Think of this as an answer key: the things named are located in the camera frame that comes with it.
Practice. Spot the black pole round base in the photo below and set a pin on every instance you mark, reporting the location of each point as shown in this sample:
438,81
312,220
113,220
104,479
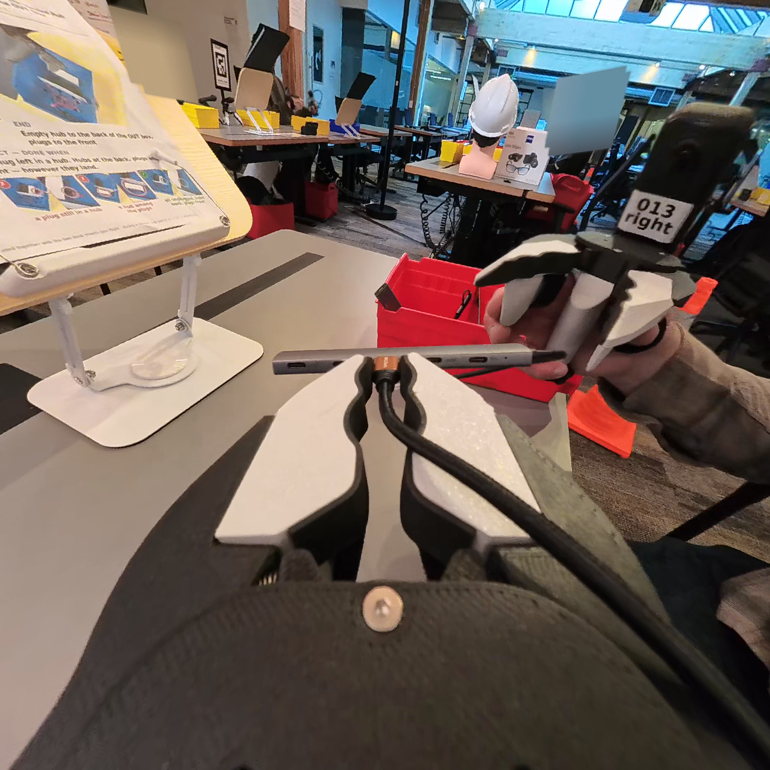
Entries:
381,212

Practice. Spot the person's right hand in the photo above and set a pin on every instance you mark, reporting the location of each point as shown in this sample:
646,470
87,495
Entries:
523,334

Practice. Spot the red storage bag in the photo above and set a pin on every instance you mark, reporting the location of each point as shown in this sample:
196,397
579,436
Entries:
322,201
571,204
270,222

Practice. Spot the silver rounded usb hub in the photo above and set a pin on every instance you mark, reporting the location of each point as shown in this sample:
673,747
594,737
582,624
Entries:
313,363

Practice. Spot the grey usb hub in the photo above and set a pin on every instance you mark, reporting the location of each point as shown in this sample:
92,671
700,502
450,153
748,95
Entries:
388,298

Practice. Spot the light wooden board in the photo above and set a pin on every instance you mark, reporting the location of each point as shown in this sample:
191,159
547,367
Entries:
198,162

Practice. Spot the laminated instruction sheet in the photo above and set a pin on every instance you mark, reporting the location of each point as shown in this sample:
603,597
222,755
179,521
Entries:
90,150

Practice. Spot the mannequin head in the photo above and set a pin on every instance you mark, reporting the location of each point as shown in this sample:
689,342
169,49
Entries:
478,159

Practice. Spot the small document stand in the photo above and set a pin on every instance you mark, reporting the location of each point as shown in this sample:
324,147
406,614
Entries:
352,108
255,84

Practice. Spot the wooden top desk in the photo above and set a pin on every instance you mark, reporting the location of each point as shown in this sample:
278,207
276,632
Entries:
517,189
270,137

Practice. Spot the person's dark trousers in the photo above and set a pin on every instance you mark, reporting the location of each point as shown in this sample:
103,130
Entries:
692,571

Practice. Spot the white hard hat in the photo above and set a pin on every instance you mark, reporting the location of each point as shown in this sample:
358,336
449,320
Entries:
493,108

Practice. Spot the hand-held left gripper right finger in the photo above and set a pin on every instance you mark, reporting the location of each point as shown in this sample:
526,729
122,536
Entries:
463,421

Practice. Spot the person's right forearm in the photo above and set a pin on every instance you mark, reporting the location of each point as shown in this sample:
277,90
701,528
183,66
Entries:
692,409

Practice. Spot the black white marker tag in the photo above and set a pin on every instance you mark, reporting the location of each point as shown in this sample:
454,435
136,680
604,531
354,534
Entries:
221,65

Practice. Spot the white printed box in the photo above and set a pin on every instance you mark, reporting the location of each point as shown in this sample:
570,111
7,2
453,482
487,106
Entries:
523,162

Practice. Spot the yellow plastic bin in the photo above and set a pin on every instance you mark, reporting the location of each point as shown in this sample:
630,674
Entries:
456,151
310,126
258,119
201,117

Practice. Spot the red plastic bin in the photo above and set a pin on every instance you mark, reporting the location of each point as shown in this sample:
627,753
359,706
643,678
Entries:
421,328

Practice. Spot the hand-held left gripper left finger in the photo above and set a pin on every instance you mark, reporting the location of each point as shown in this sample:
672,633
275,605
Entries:
301,469

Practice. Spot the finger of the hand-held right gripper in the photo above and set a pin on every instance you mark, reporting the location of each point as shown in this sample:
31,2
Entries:
523,255
643,307

